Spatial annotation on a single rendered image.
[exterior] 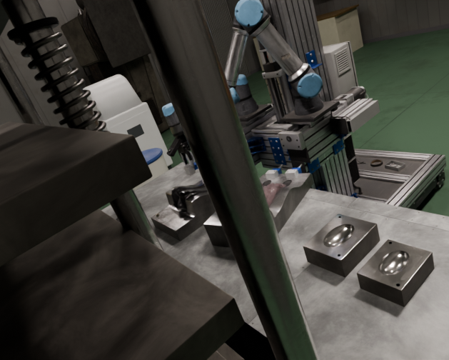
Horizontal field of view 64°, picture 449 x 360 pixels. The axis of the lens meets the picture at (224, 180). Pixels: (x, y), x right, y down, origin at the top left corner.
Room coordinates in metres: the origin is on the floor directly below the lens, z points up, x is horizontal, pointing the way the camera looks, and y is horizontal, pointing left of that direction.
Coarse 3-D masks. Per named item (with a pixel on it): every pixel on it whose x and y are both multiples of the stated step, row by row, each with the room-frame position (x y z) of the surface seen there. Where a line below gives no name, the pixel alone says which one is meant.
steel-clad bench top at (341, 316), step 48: (144, 192) 2.15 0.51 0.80; (192, 240) 1.38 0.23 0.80; (288, 240) 1.13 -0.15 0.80; (384, 240) 0.94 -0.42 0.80; (432, 240) 0.86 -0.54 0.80; (240, 288) 0.97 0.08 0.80; (336, 288) 0.82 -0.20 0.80; (432, 288) 0.70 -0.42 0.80; (336, 336) 0.66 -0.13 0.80; (384, 336) 0.61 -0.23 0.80; (432, 336) 0.57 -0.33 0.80
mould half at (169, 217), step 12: (168, 192) 1.68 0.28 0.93; (204, 192) 1.56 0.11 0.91; (168, 204) 1.69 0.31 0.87; (192, 204) 1.47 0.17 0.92; (204, 204) 1.50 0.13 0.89; (156, 216) 1.61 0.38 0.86; (168, 216) 1.57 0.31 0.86; (180, 216) 1.52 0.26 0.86; (192, 216) 1.47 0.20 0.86; (204, 216) 1.49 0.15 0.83; (168, 228) 1.47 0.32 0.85; (180, 228) 1.42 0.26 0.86; (192, 228) 1.45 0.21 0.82; (180, 240) 1.41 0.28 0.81
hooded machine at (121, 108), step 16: (112, 80) 4.87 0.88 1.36; (96, 96) 4.65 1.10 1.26; (112, 96) 4.72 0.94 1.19; (128, 96) 4.79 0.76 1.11; (112, 112) 4.62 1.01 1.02; (128, 112) 4.63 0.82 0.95; (144, 112) 4.73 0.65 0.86; (112, 128) 4.49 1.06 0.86; (128, 128) 4.59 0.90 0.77; (144, 128) 4.68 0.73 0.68; (144, 144) 4.64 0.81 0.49; (160, 144) 4.73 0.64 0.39
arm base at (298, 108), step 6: (294, 96) 1.80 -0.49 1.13; (300, 96) 1.76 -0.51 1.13; (318, 96) 1.77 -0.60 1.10; (300, 102) 1.76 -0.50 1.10; (306, 102) 1.74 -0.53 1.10; (312, 102) 1.74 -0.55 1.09; (318, 102) 1.74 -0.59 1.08; (294, 108) 1.84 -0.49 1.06; (300, 108) 1.76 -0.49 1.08; (306, 108) 1.74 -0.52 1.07; (312, 108) 1.73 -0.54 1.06; (318, 108) 1.73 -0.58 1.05; (300, 114) 1.76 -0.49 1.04; (306, 114) 1.74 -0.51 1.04
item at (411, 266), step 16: (384, 256) 0.80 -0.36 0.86; (400, 256) 0.79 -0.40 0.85; (416, 256) 0.76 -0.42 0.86; (432, 256) 0.75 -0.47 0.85; (368, 272) 0.77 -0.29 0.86; (384, 272) 0.76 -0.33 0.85; (400, 272) 0.73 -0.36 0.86; (416, 272) 0.71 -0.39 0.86; (368, 288) 0.76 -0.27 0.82; (384, 288) 0.71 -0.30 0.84; (400, 288) 0.68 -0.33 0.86; (416, 288) 0.71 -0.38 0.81; (400, 304) 0.68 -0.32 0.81
